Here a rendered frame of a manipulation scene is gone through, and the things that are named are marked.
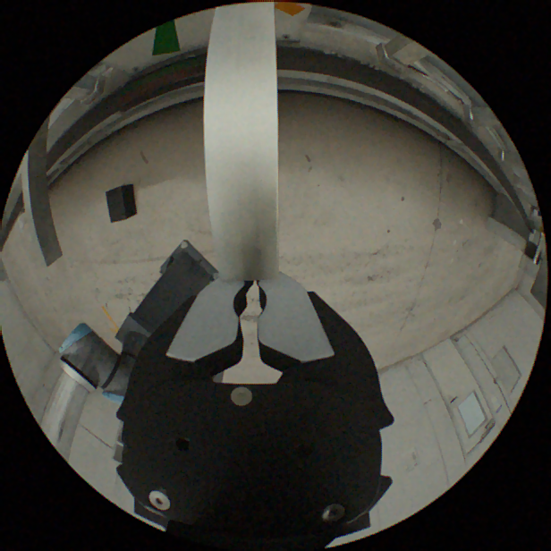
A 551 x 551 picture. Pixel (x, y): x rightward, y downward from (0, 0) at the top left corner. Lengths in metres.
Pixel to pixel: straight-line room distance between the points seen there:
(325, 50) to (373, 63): 0.08
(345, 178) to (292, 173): 0.29
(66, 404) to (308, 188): 1.27
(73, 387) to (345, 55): 0.88
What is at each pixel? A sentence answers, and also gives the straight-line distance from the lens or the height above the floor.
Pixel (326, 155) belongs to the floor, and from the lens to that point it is 1.00.
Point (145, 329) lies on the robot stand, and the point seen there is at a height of 0.60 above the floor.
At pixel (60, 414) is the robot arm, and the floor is 1.02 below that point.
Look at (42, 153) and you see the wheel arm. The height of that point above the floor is 0.83.
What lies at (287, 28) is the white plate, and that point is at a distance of 0.31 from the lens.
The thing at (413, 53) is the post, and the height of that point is 0.76.
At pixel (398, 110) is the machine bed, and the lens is 1.12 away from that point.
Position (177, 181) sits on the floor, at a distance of 1.04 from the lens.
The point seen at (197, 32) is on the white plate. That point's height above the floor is 0.74.
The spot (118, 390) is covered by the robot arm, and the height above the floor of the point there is 0.83.
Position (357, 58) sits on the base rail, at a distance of 0.35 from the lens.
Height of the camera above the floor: 0.93
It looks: 58 degrees down
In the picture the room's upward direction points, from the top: 175 degrees clockwise
